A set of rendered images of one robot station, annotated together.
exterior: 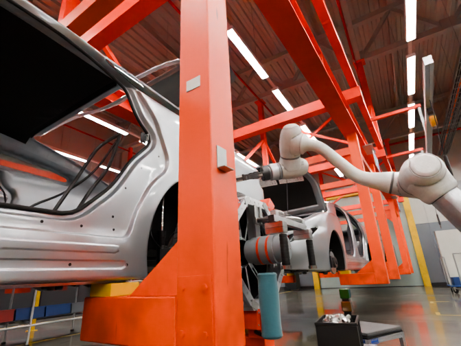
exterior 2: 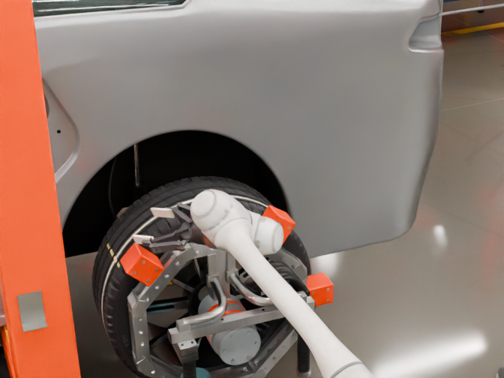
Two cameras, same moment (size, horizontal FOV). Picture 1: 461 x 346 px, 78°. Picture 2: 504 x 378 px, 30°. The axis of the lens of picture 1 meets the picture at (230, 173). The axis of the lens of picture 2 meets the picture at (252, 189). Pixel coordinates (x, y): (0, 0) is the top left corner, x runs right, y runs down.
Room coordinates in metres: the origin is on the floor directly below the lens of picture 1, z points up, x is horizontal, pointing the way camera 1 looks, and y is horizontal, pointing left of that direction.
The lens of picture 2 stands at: (-0.24, -1.60, 2.48)
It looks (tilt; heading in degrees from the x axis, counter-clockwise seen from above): 28 degrees down; 37
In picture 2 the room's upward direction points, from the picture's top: 1 degrees counter-clockwise
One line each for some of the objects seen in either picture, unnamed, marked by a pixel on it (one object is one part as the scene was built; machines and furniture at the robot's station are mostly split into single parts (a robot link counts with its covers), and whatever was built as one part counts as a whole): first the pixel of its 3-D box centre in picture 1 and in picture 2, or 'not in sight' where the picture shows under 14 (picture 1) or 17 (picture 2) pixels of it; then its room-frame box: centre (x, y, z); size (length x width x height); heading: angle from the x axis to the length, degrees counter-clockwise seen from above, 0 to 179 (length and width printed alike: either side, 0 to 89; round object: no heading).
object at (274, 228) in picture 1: (276, 227); (184, 344); (1.29, -0.19, 0.93); 0.09 x 0.05 x 0.05; 57
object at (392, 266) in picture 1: (368, 220); not in sight; (6.34, -2.99, 1.75); 0.68 x 0.16 x 2.45; 57
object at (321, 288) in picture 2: not in sight; (315, 290); (1.81, -0.27, 0.85); 0.09 x 0.08 x 0.07; 147
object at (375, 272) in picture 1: (349, 205); not in sight; (4.71, -1.95, 1.75); 0.68 x 0.16 x 2.45; 57
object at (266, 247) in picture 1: (267, 249); (228, 326); (1.50, -0.17, 0.85); 0.21 x 0.14 x 0.14; 57
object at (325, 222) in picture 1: (309, 234); not in sight; (6.22, -1.60, 1.49); 4.95 x 1.86 x 1.59; 147
